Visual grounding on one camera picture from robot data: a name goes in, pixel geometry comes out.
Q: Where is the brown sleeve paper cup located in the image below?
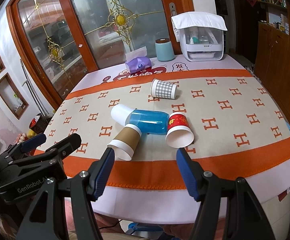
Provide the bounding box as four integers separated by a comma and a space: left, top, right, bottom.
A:
107, 124, 142, 161

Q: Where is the plain white paper cup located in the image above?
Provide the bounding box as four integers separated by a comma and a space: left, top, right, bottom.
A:
111, 104, 135, 126

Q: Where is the blue transparent plastic cup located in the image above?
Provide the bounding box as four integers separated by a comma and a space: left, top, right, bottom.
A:
128, 109, 169, 135

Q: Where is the red festive paper cup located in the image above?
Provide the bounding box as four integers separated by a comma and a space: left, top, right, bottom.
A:
166, 112, 194, 148

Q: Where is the grey checked paper cup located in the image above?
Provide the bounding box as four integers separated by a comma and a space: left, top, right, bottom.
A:
150, 79, 177, 100

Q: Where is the pink printed table cover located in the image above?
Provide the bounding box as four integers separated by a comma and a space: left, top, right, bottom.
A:
65, 55, 290, 224

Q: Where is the orange beige H-pattern cloth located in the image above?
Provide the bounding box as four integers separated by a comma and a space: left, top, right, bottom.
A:
36, 69, 290, 190

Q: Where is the purple tissue box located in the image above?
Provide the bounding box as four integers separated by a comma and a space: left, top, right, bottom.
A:
125, 46, 152, 74

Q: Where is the wooden glass sliding door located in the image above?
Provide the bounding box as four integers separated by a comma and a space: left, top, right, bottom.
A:
6, 0, 194, 108

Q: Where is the light blue lidded canister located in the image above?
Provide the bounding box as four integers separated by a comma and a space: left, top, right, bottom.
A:
155, 38, 175, 62

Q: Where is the dark wooden side cabinet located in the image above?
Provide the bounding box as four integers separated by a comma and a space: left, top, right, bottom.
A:
255, 4, 290, 124

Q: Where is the white desktop organiser cabinet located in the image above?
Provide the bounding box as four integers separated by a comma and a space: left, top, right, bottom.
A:
179, 27, 224, 62

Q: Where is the white cloth on organiser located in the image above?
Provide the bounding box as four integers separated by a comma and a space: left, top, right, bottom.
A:
171, 11, 227, 42

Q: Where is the wall niche shelf lower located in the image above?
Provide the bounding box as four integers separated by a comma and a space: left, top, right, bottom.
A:
0, 73, 28, 120

